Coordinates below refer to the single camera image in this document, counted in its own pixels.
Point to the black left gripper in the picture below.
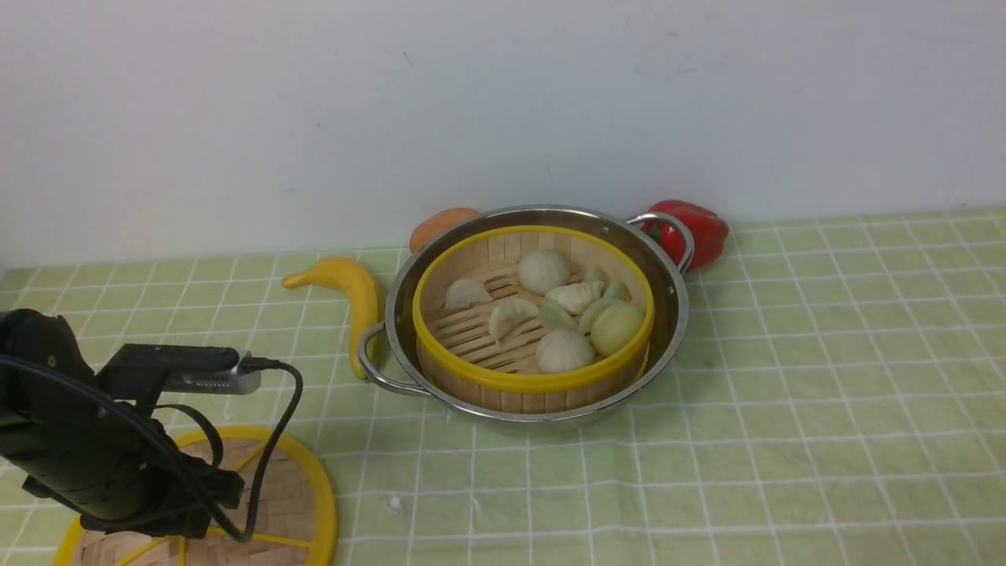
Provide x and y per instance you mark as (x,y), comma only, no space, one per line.
(97,466)

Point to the woven bamboo steamer lid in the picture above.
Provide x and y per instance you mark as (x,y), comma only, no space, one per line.
(296,524)

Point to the bamboo steamer basket yellow rim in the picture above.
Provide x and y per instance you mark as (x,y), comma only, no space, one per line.
(460,358)

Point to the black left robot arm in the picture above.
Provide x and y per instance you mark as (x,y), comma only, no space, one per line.
(40,355)

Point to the stainless steel pot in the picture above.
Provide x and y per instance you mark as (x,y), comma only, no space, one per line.
(394,364)

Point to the yellow toy banana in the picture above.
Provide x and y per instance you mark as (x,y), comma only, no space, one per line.
(362,291)

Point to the white dumpling upper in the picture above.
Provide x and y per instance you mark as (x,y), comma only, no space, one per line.
(466,292)

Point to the white dumpling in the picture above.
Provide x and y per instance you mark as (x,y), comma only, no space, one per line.
(508,315)
(575,298)
(466,292)

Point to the orange toy vegetable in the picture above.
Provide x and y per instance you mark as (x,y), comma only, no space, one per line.
(437,224)

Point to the white dumpling left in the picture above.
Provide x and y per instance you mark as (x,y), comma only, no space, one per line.
(508,315)

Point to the round white bun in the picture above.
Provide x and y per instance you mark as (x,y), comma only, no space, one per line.
(541,270)
(562,351)

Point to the green dumpling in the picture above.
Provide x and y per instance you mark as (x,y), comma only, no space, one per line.
(554,317)

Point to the white dumpling lower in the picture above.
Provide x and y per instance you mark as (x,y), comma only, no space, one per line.
(575,298)

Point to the yellow green round bun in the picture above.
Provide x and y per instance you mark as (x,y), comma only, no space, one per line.
(615,326)

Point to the red toy bell pepper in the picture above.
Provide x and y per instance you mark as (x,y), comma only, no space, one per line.
(708,230)

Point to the green checkered tablecloth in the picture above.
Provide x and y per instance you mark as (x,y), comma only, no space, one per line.
(838,400)

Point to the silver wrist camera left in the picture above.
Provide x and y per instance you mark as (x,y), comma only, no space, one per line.
(143,372)

